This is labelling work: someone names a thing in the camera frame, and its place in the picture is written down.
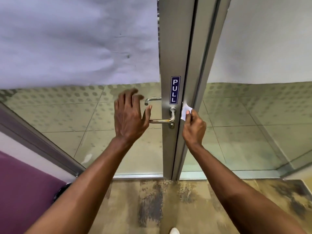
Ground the person's right hand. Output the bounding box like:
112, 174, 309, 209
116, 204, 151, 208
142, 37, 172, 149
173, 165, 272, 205
182, 108, 207, 148

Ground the person's left hand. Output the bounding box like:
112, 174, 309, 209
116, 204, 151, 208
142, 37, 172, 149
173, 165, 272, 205
114, 89, 153, 145

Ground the small white paper piece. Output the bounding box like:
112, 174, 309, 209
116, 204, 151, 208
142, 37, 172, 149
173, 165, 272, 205
181, 103, 193, 120

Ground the person's left forearm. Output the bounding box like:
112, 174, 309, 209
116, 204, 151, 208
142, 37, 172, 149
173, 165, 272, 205
24, 137, 138, 234

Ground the person's right forearm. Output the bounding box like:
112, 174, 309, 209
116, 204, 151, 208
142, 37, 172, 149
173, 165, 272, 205
187, 143, 308, 234

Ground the blue door sticker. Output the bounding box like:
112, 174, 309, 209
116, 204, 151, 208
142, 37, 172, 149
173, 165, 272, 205
169, 76, 181, 105

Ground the large white paper sheet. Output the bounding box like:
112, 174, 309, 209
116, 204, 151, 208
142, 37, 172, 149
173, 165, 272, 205
207, 0, 312, 85
0, 0, 161, 90

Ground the black object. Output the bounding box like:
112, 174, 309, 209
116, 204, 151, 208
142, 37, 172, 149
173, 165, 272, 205
53, 183, 72, 203

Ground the purple panel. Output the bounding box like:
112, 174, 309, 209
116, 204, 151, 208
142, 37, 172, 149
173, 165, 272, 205
0, 150, 68, 234

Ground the silver metal door handle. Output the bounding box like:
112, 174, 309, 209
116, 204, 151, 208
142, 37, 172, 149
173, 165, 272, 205
144, 97, 177, 130

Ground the glass door with aluminium frame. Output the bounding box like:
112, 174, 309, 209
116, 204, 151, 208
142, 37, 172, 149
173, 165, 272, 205
0, 0, 197, 181

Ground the glass panel with aluminium frame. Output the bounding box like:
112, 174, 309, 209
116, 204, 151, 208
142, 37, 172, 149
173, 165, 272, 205
171, 0, 312, 181

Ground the grey metal partition frame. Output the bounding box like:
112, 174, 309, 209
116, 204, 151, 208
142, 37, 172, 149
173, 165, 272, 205
0, 102, 86, 178

